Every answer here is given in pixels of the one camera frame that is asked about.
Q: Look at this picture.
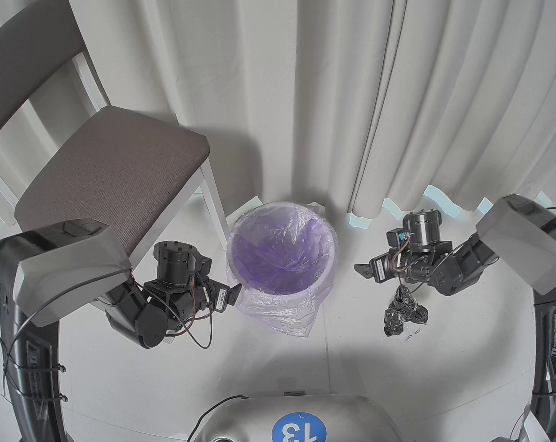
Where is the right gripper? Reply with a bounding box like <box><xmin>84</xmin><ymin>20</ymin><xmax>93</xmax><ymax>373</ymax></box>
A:
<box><xmin>354</xmin><ymin>252</ymin><xmax>437</xmax><ymax>285</ymax></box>

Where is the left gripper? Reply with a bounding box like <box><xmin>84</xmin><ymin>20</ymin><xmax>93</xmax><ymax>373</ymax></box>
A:
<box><xmin>182</xmin><ymin>281</ymin><xmax>243</xmax><ymax>323</ymax></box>

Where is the black plastic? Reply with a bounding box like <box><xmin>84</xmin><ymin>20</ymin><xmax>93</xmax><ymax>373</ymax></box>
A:
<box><xmin>383</xmin><ymin>285</ymin><xmax>429</xmax><ymax>338</ymax></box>

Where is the purple plastic bag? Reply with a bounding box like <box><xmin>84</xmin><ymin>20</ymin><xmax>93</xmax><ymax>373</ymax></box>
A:
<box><xmin>225</xmin><ymin>201</ymin><xmax>340</xmax><ymax>339</ymax></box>

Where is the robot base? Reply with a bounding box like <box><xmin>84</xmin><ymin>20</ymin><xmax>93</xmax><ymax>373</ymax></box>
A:
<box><xmin>188</xmin><ymin>378</ymin><xmax>400</xmax><ymax>442</ymax></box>

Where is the white trash bin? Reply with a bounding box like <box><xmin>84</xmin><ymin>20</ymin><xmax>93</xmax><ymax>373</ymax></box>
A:
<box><xmin>227</xmin><ymin>203</ymin><xmax>340</xmax><ymax>314</ymax></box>

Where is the grey padded white chair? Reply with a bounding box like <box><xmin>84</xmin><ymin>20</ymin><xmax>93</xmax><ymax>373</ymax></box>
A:
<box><xmin>0</xmin><ymin>0</ymin><xmax>229</xmax><ymax>293</ymax></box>

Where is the white curtain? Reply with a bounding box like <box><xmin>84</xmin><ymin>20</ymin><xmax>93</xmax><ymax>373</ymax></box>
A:
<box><xmin>0</xmin><ymin>0</ymin><xmax>409</xmax><ymax>220</ymax></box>
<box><xmin>347</xmin><ymin>0</ymin><xmax>556</xmax><ymax>227</ymax></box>

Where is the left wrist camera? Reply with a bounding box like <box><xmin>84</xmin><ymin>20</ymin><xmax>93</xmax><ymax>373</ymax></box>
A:
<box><xmin>193</xmin><ymin>256</ymin><xmax>213</xmax><ymax>290</ymax></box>

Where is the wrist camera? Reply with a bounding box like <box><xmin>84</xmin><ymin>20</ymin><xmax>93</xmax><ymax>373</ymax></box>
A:
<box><xmin>386</xmin><ymin>228</ymin><xmax>413</xmax><ymax>253</ymax></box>
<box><xmin>193</xmin><ymin>256</ymin><xmax>213</xmax><ymax>290</ymax></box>

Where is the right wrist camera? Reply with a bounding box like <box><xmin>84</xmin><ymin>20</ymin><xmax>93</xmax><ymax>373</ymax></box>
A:
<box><xmin>386</xmin><ymin>228</ymin><xmax>413</xmax><ymax>253</ymax></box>

